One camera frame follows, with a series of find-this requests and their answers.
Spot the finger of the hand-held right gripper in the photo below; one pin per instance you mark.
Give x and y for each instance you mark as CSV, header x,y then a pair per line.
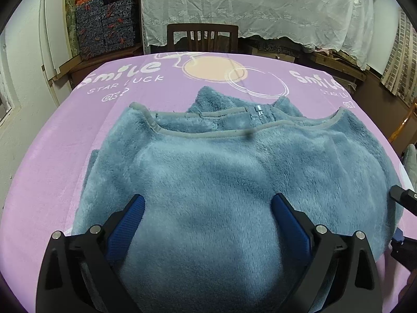
x,y
404,199
404,251

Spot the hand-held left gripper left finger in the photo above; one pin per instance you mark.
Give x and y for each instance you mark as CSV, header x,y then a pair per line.
x,y
125,225

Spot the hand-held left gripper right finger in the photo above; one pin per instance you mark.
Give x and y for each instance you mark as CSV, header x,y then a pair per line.
x,y
290,225

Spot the blue fleece jacket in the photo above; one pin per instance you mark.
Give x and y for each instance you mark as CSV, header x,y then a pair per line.
x,y
211,169

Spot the grey cloth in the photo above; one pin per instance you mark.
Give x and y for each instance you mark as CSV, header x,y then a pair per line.
x,y
410,166

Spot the light wooden chair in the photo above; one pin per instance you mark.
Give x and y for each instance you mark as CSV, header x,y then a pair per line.
x,y
402,124

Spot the purple printed blanket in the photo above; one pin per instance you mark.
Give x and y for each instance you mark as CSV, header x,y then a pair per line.
x,y
49,137

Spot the checked curtain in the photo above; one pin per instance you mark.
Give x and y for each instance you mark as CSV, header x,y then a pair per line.
x,y
400,58

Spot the wooden planks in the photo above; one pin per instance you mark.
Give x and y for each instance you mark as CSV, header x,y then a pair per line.
x,y
338,66

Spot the window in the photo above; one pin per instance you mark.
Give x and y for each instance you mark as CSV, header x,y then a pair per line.
x,y
4,107

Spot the low wooden table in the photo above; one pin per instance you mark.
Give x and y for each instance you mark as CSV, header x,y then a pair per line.
x,y
75,64

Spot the stack of dark patterned boxes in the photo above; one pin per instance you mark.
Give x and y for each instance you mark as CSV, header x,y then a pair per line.
x,y
104,26

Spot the dark wooden chair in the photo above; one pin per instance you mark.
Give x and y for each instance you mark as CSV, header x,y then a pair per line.
x,y
202,28

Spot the white boards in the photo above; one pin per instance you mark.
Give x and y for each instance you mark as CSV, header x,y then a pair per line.
x,y
55,22

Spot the white lace cloth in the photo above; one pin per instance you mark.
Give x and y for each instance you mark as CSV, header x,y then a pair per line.
x,y
260,6

